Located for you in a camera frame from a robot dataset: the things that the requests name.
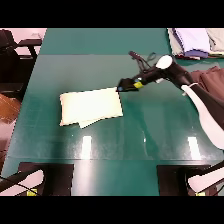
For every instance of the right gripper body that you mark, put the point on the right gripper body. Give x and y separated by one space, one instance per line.
130 84

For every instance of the cream T-shirt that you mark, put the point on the cream T-shirt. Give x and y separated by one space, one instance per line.
90 106

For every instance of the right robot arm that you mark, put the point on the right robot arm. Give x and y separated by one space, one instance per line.
203 103

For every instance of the beige garment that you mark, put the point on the beige garment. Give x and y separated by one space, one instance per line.
175 43

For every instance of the lavender garment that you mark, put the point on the lavender garment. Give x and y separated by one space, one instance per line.
193 40

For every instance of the brown garment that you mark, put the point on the brown garment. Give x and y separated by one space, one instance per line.
213 80

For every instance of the pale grey garment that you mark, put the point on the pale grey garment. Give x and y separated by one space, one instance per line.
216 40

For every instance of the black office chair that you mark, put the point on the black office chair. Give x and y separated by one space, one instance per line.
10 63

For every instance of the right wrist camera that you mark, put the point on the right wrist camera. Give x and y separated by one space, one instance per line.
141 61

